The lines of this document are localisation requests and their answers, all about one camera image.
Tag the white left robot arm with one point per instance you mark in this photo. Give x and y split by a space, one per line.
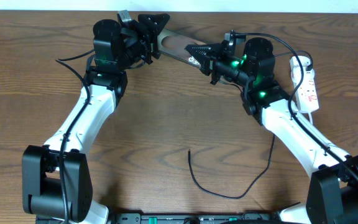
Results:
56 182

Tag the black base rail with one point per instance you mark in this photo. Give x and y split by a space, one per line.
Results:
136 218

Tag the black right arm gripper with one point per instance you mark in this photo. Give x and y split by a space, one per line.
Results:
210 65

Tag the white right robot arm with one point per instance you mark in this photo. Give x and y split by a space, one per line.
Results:
333 191

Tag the white USB wall charger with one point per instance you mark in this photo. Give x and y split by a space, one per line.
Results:
306 64

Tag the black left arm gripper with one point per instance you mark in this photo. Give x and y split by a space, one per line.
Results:
150 38

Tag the white power strip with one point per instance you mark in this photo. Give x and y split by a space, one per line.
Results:
306 96

